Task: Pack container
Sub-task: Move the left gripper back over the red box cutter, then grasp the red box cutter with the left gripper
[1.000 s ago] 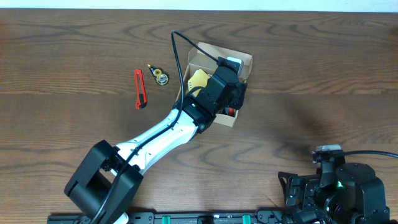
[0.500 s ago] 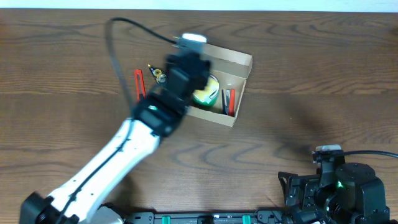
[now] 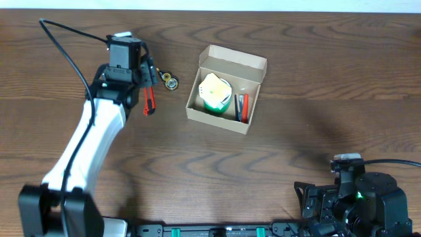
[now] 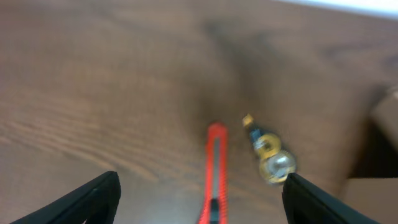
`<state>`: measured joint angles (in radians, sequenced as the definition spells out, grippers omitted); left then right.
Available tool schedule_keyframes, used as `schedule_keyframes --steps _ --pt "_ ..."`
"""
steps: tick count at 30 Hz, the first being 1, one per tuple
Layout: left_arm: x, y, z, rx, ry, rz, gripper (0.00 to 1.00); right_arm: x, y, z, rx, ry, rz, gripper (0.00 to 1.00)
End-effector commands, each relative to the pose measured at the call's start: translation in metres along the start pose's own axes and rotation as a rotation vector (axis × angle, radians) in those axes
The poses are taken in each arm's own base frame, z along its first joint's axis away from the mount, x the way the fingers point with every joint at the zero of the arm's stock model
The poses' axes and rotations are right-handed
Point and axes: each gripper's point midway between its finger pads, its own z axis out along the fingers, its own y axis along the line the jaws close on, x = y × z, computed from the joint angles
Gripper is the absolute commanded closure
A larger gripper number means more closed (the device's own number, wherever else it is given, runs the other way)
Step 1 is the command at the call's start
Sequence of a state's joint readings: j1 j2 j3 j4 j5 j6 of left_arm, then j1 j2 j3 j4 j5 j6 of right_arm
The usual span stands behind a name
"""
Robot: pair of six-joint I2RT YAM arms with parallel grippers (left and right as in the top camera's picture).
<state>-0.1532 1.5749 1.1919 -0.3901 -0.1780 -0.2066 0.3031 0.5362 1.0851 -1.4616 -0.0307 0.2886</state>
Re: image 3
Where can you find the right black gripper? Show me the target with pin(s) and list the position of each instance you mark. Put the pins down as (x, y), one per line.
(309, 201)

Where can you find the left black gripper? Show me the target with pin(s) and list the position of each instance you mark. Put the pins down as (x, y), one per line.
(148, 73)

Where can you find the red utility knife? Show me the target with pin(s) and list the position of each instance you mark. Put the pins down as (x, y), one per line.
(150, 106)

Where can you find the yellow sticky note pad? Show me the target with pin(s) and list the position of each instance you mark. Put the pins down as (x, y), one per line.
(213, 90)

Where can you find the red black stapler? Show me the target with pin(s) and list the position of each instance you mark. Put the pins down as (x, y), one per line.
(241, 107)

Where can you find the white tape roll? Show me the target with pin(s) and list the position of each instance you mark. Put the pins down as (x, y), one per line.
(229, 94)

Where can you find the green tape roll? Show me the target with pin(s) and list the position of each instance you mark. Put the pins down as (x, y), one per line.
(220, 109)

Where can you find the brown cardboard box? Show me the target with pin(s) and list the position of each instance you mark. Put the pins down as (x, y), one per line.
(244, 72)

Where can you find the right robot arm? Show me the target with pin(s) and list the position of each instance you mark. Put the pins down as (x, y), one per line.
(359, 203)

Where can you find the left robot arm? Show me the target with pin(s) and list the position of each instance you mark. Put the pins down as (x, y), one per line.
(63, 204)

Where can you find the correction tape dispenser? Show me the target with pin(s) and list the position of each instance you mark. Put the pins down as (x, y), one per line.
(169, 80)

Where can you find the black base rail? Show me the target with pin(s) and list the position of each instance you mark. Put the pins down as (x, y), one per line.
(237, 230)

